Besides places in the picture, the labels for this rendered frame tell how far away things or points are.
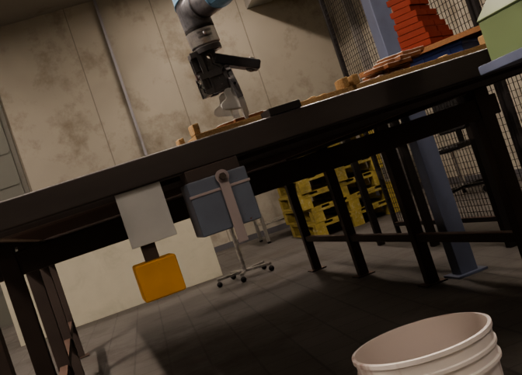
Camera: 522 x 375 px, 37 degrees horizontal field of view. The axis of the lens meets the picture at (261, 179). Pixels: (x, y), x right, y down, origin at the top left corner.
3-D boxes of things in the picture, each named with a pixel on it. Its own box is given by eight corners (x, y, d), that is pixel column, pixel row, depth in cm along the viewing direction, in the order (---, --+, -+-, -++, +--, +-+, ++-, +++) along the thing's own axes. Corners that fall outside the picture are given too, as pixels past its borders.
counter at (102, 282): (224, 274, 785) (201, 206, 785) (15, 348, 749) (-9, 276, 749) (217, 270, 854) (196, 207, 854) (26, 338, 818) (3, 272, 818)
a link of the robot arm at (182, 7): (179, -16, 187) (163, -2, 193) (196, 26, 187) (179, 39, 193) (205, -21, 191) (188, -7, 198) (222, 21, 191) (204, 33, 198)
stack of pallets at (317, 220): (287, 238, 950) (261, 161, 950) (363, 212, 968) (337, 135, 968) (314, 241, 811) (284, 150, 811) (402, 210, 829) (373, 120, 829)
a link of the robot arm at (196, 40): (211, 30, 197) (217, 21, 189) (218, 46, 197) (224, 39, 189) (184, 39, 196) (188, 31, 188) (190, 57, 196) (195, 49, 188)
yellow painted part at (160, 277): (186, 289, 164) (151, 182, 164) (146, 303, 162) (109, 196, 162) (182, 286, 172) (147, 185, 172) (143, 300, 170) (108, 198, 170)
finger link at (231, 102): (229, 126, 187) (214, 97, 191) (252, 118, 188) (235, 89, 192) (229, 119, 184) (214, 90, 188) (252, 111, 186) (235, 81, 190)
